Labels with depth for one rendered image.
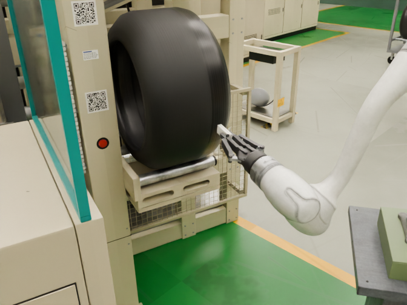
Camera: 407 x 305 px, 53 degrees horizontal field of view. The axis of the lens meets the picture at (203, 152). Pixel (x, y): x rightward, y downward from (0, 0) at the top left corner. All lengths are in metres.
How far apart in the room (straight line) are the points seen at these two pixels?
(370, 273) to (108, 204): 1.00
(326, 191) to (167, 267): 1.50
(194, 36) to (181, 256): 1.52
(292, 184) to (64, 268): 0.57
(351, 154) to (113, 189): 0.89
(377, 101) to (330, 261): 1.62
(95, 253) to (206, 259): 1.80
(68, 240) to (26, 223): 0.08
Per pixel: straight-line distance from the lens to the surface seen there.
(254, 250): 2.63
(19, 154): 1.04
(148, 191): 1.57
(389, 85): 1.16
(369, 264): 1.66
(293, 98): 4.33
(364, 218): 1.89
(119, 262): 1.83
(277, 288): 2.41
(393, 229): 1.72
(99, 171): 1.57
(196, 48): 1.40
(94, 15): 1.40
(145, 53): 1.36
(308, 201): 1.04
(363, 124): 1.16
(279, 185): 1.07
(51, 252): 0.77
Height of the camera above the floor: 1.70
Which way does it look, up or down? 27 degrees down
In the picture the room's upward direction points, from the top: 1 degrees counter-clockwise
